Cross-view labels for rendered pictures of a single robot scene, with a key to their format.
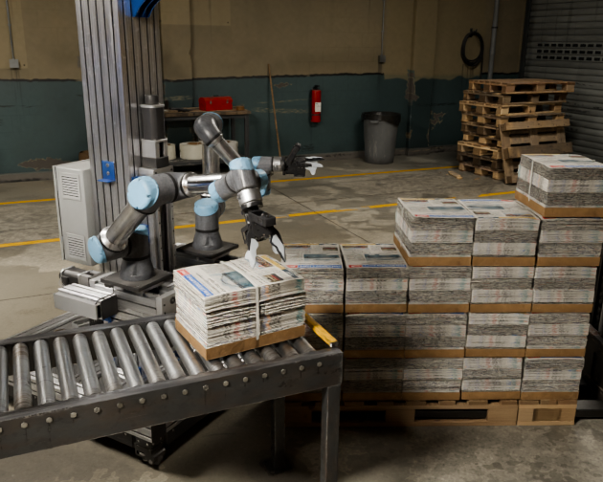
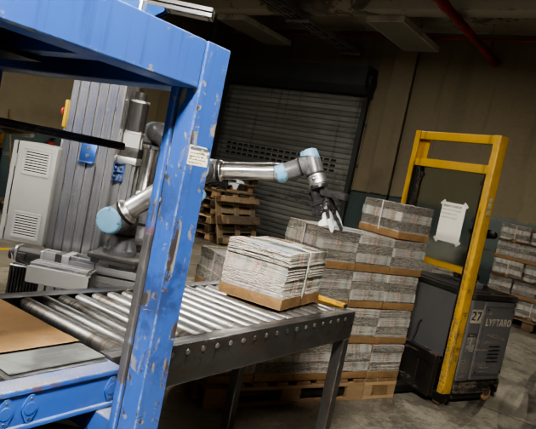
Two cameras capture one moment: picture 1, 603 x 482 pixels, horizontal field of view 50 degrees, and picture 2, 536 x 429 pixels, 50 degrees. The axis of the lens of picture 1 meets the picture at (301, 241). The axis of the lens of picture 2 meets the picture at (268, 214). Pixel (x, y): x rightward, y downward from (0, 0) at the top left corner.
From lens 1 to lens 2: 1.61 m
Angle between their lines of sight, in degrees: 34
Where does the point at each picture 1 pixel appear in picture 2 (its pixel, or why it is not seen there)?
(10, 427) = (194, 349)
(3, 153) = not seen: outside the picture
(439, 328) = not seen: hidden behind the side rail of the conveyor
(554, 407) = (384, 384)
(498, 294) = (365, 293)
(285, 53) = (27, 102)
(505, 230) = (376, 246)
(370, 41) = not seen: hidden behind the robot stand
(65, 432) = (221, 360)
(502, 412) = (355, 389)
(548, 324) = (390, 318)
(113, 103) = (111, 92)
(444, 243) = (341, 251)
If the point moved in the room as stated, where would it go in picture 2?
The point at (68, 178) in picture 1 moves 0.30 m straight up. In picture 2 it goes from (36, 154) to (47, 89)
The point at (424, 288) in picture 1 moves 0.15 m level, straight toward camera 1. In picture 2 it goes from (323, 285) to (333, 292)
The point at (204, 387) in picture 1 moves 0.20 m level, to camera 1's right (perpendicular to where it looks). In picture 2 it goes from (296, 328) to (339, 330)
